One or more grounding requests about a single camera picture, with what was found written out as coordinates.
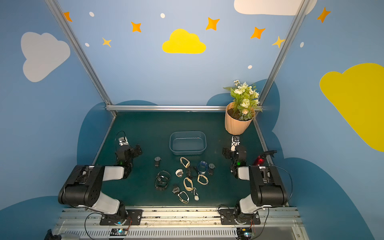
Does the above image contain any black dial strap watch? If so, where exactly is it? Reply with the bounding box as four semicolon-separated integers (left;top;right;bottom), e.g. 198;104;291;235
209;163;216;176

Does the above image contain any black round dial watch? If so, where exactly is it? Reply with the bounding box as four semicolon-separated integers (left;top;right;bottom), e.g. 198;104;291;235
154;157;162;168

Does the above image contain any transparent blue watch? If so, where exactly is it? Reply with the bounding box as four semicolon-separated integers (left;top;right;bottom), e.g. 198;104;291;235
197;161;209;175

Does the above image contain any black wide band watch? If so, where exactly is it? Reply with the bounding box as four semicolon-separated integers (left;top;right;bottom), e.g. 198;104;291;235
157;171;171;181

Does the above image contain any cream band watch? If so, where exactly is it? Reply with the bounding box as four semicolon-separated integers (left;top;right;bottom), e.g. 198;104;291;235
197;175;209;186

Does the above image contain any black band smartwatch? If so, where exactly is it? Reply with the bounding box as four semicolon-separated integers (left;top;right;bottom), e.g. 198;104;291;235
155;176;169;191

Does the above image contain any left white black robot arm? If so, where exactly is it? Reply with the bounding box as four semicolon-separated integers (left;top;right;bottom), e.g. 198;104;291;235
58;145;143;226

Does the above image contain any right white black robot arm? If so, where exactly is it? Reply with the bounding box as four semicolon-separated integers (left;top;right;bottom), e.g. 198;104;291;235
219;145;290;225

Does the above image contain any beige square watch upper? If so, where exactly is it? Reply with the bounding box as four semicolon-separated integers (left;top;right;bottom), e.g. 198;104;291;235
180;157;191;169

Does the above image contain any blue plastic storage box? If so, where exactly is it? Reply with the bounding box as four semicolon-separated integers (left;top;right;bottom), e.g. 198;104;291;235
169;131;207;156

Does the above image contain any beige band watch middle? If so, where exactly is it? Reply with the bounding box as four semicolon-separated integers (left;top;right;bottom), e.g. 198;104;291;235
183;177;194;192

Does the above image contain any small black watch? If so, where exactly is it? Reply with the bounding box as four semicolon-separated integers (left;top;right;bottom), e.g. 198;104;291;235
172;185;180;195

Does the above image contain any red spray bottle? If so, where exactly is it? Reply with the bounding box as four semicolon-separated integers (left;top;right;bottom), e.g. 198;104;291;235
253;150;277;166

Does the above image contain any peach ribbed flower pot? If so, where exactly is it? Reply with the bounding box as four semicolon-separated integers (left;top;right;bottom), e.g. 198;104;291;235
225;102;256;136

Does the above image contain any artificial white flower plant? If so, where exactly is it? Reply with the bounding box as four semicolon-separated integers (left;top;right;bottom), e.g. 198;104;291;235
225;80;263;122

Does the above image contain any left green circuit board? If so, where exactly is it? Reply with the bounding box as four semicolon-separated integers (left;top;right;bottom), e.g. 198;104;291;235
110;229;128;237

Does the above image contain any green circuit board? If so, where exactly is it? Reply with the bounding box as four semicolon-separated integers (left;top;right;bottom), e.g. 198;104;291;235
236;228;254;240
110;229;128;237

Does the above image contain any right green circuit board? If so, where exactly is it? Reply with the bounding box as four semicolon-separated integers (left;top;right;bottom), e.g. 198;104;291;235
236;228;254;240

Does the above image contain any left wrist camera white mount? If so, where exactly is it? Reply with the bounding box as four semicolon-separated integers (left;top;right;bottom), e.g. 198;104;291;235
118;137;129;146

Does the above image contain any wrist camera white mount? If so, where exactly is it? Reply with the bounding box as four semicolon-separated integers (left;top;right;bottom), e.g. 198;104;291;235
118;137;129;146
231;136;240;152

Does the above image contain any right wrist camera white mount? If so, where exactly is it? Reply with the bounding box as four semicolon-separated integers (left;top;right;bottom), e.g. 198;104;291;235
231;136;240;152

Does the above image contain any aluminium frame back bar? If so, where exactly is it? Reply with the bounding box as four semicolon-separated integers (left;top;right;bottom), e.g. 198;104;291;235
105;104;264;113

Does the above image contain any aluminium frame left post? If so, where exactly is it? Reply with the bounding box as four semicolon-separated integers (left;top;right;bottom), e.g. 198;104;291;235
45;0;113;106

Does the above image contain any aluminium frame post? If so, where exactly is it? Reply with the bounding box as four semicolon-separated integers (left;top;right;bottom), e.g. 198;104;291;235
259;0;311;106
45;0;113;106

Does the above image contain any white strap silver watch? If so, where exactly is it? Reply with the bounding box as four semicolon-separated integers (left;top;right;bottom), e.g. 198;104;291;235
175;169;184;178

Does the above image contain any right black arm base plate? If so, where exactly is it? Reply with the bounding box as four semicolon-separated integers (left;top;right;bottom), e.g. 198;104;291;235
218;208;261;225

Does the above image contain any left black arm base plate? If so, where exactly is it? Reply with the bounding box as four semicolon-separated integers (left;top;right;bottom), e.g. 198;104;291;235
100;209;143;227

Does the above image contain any silver bracelet watch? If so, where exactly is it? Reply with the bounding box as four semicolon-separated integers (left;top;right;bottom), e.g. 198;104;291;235
178;191;190;204

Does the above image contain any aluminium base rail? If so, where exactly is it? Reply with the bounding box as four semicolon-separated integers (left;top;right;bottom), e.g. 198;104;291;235
52;206;309;240

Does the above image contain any aluminium frame right post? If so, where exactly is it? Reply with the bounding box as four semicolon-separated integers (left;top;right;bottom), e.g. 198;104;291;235
259;0;311;106

